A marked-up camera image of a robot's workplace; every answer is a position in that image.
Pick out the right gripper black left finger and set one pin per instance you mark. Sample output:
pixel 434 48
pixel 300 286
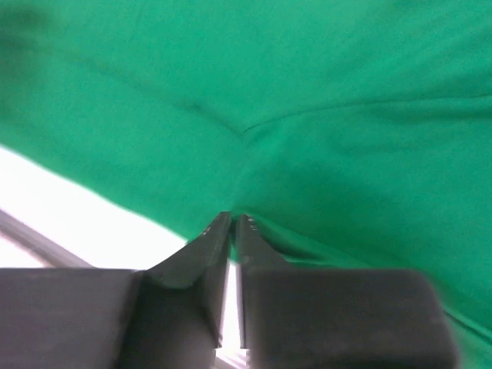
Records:
pixel 73 315

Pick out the green item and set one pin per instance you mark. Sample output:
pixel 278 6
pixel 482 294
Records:
pixel 357 133

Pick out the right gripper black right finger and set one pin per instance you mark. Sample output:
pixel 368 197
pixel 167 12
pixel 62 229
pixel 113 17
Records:
pixel 294 317

